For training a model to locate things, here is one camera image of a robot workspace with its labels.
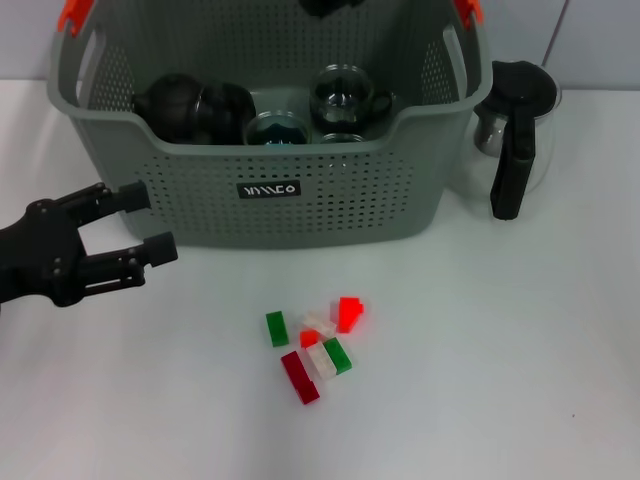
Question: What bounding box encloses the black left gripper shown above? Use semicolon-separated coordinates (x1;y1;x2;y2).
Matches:
0;180;180;309

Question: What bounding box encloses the glass teacup with black holder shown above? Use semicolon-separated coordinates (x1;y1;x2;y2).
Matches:
309;64;394;137
197;80;259;147
243;112;312;147
317;131;367;146

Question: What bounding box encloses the green toy brick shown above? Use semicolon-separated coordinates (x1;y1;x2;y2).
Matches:
322;337;354;376
263;310;290;349

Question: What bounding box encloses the dark red toy brick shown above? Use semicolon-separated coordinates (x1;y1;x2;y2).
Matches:
279;349;321;406

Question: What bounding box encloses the orange wedge toy brick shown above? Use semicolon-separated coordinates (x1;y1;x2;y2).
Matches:
337;296;368;335

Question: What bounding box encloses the grey perforated storage basket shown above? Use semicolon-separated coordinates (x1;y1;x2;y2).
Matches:
45;0;494;251

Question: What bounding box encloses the black clay teapot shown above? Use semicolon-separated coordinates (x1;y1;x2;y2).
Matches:
132;73;204;146

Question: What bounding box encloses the white translucent toy brick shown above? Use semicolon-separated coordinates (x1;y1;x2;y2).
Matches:
305;343;337;381
298;310;337;337

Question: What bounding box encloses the glass pitcher with black handle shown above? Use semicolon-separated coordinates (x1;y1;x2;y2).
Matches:
472;58;562;221

